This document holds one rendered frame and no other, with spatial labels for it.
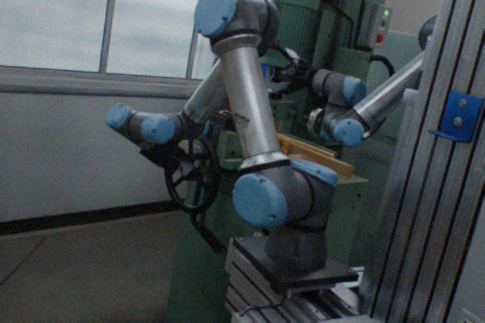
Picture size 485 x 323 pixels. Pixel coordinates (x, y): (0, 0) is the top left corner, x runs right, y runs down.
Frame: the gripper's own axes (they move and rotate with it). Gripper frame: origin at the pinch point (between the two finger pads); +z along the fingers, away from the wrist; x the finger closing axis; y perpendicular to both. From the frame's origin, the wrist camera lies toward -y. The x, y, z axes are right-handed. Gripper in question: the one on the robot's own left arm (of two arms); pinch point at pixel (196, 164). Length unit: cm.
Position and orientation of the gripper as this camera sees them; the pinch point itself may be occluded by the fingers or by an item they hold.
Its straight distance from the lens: 171.4
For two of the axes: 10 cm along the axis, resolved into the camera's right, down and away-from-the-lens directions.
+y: -5.2, 8.4, -1.6
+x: 6.6, 2.8, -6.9
